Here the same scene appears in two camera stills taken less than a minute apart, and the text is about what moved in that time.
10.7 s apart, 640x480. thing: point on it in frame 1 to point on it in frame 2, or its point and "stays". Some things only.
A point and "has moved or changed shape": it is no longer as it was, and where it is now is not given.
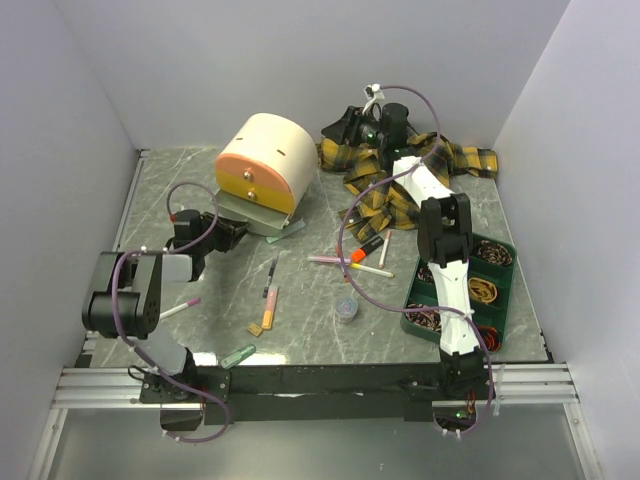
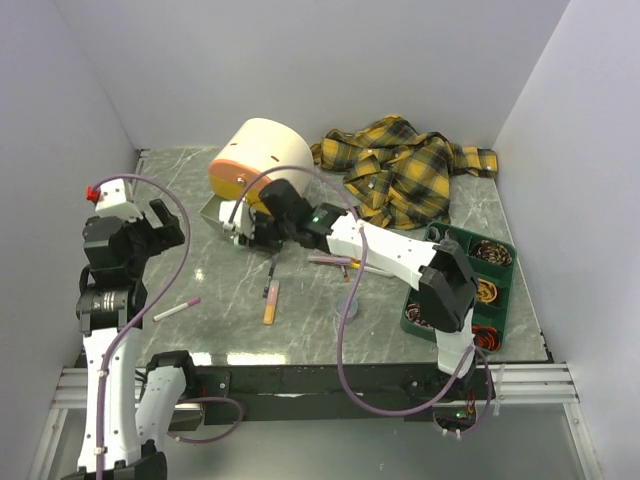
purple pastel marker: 330,259 stays
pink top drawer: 251,166 to 243,173
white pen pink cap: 168,312 stays
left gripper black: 232,231 to 162,237
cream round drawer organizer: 267,160 has moved or changed shape
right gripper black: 347,127 to 257,240
